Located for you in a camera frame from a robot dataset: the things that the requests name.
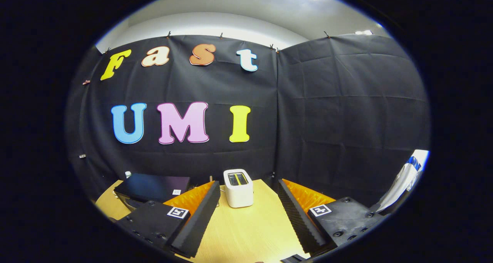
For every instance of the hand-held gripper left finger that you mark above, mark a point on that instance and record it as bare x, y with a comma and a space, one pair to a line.
196, 222

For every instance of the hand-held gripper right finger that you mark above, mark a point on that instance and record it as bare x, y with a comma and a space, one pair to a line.
298, 220

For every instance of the black toaster oven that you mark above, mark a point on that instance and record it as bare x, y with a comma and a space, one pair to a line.
154, 186

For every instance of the white toaster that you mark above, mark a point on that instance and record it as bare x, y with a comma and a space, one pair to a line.
238, 196

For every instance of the black backdrop cloth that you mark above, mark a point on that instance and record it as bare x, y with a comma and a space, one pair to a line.
346, 120

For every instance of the white and blue garment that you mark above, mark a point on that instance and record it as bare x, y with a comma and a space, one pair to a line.
404, 178

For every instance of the small ceiling light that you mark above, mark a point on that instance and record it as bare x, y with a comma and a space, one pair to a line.
364, 32

